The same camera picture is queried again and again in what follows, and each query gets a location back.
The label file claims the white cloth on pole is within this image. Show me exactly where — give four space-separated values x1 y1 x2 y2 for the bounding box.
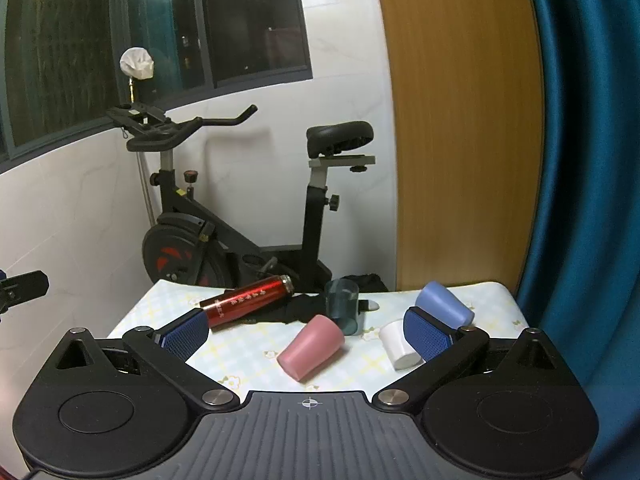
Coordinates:
120 46 156 81

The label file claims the black cloth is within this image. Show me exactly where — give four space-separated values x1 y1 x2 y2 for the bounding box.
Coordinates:
235 292 381 326

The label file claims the light blue cup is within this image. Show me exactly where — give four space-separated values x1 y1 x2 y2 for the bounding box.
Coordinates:
415 281 475 328

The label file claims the white cup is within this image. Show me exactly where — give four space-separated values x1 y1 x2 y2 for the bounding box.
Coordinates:
378 321 423 371

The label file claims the clear teal cup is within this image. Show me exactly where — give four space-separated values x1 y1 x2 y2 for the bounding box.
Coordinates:
324 279 361 336

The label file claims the wooden door panel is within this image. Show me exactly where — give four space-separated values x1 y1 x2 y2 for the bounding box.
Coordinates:
374 0 546 293

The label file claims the pink cup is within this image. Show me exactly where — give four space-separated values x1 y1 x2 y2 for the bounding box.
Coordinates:
276 314 346 382

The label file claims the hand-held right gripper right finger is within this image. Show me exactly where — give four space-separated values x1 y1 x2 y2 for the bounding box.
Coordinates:
372 306 566 408

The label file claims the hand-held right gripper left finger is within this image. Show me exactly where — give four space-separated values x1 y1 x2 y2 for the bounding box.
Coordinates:
50 308 241 408

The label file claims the black exercise bike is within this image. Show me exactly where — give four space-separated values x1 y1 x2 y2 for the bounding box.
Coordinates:
106 102 376 296

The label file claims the teal curtain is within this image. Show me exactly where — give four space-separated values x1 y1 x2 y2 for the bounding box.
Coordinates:
515 0 640 480

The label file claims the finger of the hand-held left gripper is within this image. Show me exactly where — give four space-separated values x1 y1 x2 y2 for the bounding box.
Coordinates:
0 270 50 312

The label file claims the patterned table cover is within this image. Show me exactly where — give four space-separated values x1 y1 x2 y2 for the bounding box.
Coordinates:
107 280 531 396

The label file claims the window with dark frame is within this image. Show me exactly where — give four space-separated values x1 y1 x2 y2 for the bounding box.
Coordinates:
0 0 313 161

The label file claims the red thermos bottle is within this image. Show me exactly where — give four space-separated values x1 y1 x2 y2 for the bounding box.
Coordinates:
199 275 294 330

